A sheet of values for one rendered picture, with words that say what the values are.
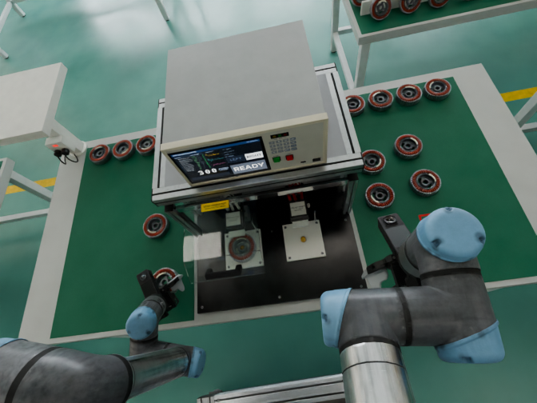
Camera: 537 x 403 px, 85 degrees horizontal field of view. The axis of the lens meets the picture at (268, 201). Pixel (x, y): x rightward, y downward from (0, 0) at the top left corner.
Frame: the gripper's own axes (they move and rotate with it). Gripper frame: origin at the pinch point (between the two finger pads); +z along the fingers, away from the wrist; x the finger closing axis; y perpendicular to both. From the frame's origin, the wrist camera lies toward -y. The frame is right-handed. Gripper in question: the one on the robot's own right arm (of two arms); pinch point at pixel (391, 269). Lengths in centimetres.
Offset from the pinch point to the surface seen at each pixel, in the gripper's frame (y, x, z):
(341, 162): -34.3, -3.0, 3.8
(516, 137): -50, 77, 40
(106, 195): -65, -108, 40
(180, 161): -37, -48, -10
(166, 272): -19, -73, 32
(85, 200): -65, -119, 40
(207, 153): -37, -40, -12
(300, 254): -17.5, -21.3, 37.1
